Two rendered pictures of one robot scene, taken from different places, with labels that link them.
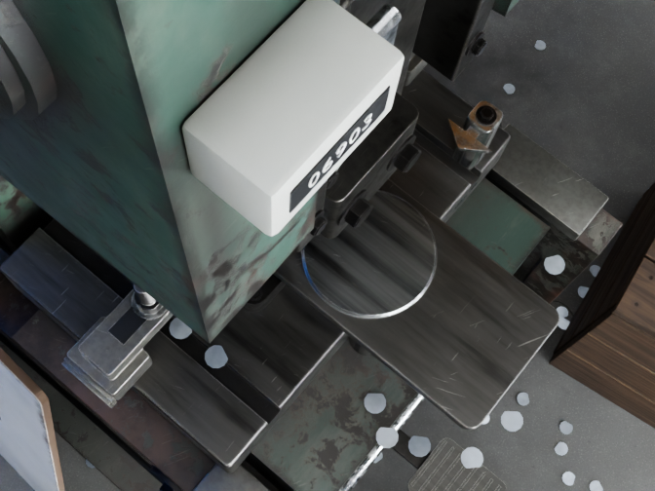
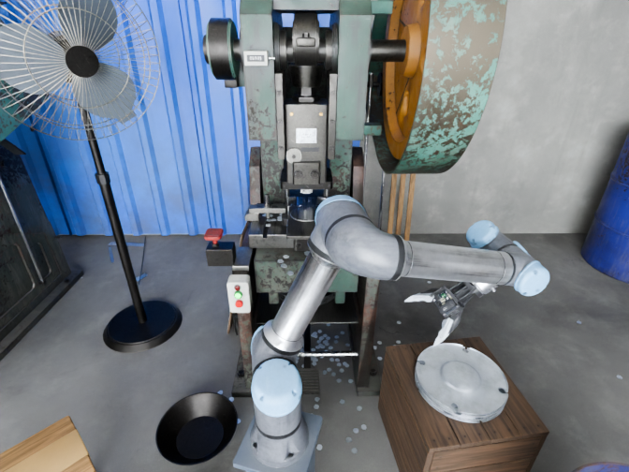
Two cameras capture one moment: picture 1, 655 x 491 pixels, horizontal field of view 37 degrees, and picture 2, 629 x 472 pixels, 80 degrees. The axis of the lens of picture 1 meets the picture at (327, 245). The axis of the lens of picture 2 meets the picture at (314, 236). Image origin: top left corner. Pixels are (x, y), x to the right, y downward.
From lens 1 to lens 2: 122 cm
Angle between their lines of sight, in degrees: 52
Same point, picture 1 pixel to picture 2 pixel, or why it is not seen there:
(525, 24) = (463, 334)
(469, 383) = (296, 232)
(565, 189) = not seen: hidden behind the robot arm
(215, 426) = (255, 230)
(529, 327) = not seen: hidden behind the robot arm
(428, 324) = (301, 224)
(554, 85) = not seen: hidden behind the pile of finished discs
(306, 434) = (268, 252)
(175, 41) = (245, 34)
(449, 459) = (313, 373)
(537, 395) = (365, 411)
